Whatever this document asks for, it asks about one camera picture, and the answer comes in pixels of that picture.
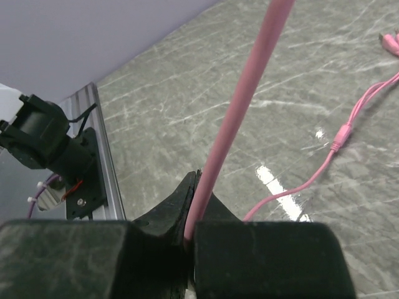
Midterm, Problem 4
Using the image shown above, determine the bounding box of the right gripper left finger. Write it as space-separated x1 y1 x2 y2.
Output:
133 171 195 246

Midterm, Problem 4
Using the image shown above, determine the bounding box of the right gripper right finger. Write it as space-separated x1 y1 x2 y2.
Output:
186 169 239 223

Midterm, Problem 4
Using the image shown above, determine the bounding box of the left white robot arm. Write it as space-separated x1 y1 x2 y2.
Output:
1 94 97 183

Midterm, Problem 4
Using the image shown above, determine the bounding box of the front aluminium rail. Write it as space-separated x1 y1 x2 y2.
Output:
60 82 126 220

